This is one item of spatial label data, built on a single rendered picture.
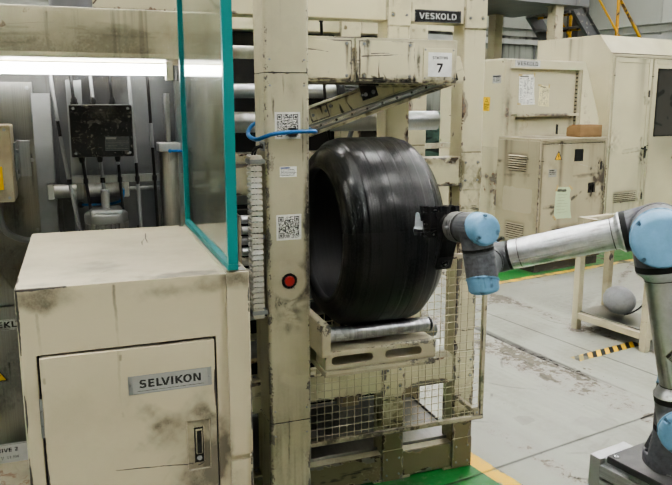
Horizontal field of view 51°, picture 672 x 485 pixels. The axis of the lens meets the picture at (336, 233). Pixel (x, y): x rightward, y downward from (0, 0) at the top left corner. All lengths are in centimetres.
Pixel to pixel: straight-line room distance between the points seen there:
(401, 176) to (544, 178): 483
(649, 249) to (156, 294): 99
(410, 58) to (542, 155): 439
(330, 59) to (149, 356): 130
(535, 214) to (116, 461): 573
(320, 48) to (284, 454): 127
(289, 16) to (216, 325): 99
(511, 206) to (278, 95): 516
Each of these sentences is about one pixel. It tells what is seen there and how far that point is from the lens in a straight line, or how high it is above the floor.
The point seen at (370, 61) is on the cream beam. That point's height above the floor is 171.
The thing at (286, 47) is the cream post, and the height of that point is 172.
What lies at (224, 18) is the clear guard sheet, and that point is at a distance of 128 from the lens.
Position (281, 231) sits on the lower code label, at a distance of 203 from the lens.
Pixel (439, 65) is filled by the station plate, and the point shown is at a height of 170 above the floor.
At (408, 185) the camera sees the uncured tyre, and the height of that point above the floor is 135.
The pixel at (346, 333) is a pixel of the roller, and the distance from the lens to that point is 209.
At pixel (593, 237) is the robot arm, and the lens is 175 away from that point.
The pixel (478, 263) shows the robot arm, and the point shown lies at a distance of 166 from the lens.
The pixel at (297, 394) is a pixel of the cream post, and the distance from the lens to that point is 219.
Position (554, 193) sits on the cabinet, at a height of 74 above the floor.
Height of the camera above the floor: 157
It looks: 10 degrees down
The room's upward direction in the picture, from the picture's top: straight up
